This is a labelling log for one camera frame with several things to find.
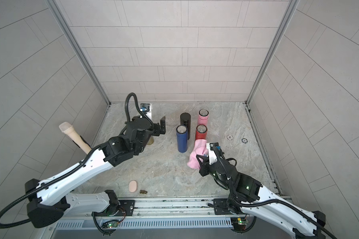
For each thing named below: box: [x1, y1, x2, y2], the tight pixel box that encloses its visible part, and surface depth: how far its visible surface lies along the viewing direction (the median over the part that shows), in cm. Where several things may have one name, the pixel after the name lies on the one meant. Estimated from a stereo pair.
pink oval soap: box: [128, 180, 138, 193], surface depth 77 cm
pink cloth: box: [186, 138, 209, 170], surface depth 69 cm
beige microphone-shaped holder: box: [58, 121, 92, 155], surface depth 71 cm
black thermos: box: [179, 112, 191, 140], surface depth 85 cm
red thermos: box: [194, 123, 208, 140], surface depth 79 cm
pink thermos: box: [197, 108, 210, 126], surface depth 86 cm
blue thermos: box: [176, 124, 189, 153], surface depth 82 cm
